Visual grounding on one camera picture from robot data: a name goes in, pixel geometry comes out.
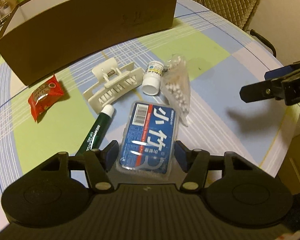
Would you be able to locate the green ointment tube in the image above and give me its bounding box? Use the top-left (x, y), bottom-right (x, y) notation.
top-left (75, 105), bottom-right (115, 156)

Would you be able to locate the plaid tablecloth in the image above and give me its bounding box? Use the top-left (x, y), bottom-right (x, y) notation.
top-left (0, 0), bottom-right (300, 233)

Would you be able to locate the red snack packet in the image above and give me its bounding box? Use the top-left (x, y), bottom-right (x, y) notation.
top-left (28, 74), bottom-right (64, 122)

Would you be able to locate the white plastic hair claw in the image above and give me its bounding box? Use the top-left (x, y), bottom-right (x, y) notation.
top-left (83, 57), bottom-right (145, 114)

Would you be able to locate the brown cardboard storage box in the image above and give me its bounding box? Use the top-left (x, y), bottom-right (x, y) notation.
top-left (0, 0), bottom-right (177, 86)

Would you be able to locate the bag of cotton swabs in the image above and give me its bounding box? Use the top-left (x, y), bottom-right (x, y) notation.
top-left (160, 54), bottom-right (191, 127)

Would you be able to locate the small white pill bottle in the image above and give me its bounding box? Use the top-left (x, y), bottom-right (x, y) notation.
top-left (142, 61), bottom-right (164, 96)

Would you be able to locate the blue dental floss box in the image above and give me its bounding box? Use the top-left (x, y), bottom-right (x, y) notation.
top-left (116, 101), bottom-right (179, 180)

